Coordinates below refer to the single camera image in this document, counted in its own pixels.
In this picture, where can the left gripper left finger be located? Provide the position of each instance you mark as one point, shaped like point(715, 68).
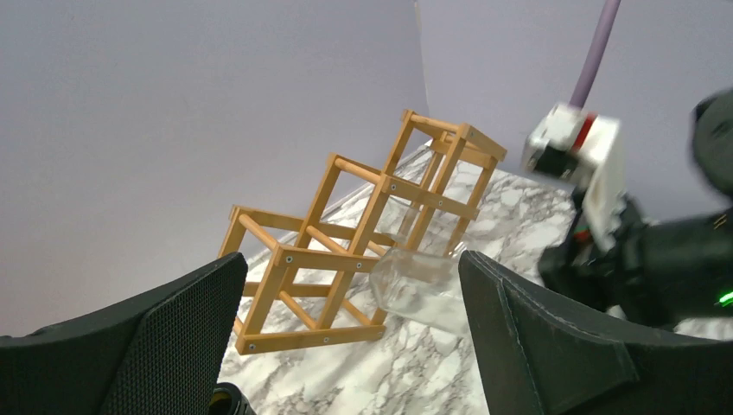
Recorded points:
point(158, 352)

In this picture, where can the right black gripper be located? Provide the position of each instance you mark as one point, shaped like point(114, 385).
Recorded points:
point(578, 268)

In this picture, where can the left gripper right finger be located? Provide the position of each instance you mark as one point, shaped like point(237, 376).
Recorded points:
point(539, 352)

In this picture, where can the clear square glass bottle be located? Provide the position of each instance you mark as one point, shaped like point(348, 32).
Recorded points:
point(421, 284)

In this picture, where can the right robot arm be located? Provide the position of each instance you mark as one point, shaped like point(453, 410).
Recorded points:
point(657, 274)

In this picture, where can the green wine bottle back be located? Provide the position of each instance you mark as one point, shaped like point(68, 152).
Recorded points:
point(227, 399)

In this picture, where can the wooden wine rack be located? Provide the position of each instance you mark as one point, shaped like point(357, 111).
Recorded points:
point(301, 300)

